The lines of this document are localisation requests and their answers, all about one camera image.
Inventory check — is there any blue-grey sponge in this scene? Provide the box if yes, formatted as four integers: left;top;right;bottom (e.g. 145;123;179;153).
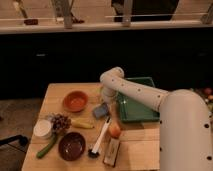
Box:
93;103;109;119

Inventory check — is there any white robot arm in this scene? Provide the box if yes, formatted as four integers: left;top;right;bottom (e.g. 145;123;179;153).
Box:
100;67;213;171

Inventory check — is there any orange-red bowl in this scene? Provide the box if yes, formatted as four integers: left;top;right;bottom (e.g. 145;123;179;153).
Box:
62;91;88;113

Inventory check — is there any dark red bowl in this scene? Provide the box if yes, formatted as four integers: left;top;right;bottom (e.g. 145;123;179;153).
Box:
58;132;86;161

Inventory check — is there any light green cloth piece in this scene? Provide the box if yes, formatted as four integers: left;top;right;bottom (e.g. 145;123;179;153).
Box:
97;86;103;94

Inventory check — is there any green plastic tray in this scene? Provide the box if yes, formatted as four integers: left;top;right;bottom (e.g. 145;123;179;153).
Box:
115;76;161;123

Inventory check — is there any orange fruit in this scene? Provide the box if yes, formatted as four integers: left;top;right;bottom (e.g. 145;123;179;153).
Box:
108;123;121;138

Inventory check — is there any yellow banana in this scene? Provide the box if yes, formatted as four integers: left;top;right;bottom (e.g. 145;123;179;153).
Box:
71;119;94;129

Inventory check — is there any wooden table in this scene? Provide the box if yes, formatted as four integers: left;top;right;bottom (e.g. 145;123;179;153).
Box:
22;83;159;171

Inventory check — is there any small brown box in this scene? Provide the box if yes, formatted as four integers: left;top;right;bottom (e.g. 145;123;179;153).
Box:
103;138;120;167

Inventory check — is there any bunch of purple grapes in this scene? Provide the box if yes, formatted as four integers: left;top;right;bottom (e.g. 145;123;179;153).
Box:
51;114;71;134

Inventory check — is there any white dish brush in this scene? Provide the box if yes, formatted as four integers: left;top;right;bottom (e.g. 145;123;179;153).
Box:
88;117;111;158

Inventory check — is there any white round container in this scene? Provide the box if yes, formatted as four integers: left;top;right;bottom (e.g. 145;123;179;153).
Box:
33;119;52;139

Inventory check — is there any green cucumber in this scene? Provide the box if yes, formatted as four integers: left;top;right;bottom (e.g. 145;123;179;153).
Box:
36;134;58;159

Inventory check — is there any black chair base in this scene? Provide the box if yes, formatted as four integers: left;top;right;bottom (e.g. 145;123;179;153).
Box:
0;135;29;146

